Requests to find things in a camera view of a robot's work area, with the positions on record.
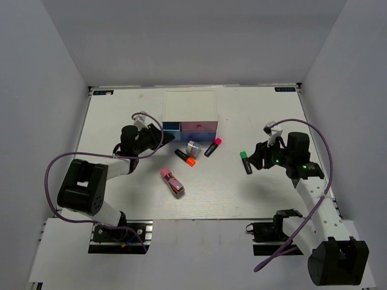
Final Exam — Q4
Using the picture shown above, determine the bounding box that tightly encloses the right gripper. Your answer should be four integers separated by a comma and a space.
247, 135, 293, 170

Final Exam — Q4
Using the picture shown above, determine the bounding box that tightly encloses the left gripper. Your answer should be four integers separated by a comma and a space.
134, 124, 176, 156

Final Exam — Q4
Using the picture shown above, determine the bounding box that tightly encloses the small blue drawer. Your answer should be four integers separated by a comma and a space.
162, 122, 181, 132

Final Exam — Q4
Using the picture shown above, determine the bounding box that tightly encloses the white drawer organizer box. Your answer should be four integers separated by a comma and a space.
162, 91, 218, 122

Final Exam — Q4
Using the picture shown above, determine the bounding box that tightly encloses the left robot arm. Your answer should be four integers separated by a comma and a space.
57, 124, 175, 241

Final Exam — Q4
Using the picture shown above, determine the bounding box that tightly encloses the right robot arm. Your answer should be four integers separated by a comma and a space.
246, 132, 369, 286

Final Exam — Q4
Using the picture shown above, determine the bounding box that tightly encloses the green cap highlighter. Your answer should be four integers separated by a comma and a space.
239, 151, 252, 175

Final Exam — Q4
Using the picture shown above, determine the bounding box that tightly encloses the wide blue drawer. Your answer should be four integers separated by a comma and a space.
176, 131, 216, 143

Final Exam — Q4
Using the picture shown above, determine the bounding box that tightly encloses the orange cap highlighter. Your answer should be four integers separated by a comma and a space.
174, 149, 196, 167

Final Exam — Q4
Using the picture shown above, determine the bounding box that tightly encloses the pink drawer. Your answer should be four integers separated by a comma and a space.
181, 121, 218, 132

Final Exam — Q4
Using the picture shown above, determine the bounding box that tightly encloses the pink cap highlighter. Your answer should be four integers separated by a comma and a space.
204, 138, 222, 157

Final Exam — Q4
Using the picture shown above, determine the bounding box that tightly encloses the pink cap clip tube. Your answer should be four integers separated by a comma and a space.
160, 168, 185, 198

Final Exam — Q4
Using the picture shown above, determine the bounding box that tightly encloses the right corner label sticker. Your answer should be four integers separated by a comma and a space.
275, 87, 296, 92

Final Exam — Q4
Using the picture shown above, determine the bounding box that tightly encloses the corner label sticker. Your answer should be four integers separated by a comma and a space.
275, 87, 296, 92
93, 90, 114, 95

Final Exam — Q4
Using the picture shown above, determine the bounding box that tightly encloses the left corner label sticker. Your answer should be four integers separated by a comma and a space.
93, 90, 114, 95

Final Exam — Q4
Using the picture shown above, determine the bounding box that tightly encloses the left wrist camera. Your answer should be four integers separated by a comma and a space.
131, 111, 147, 130

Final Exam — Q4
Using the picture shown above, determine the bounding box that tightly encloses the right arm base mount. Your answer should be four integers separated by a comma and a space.
246, 209, 302, 256

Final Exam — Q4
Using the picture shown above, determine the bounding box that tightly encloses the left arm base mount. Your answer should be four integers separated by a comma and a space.
88, 221, 153, 254

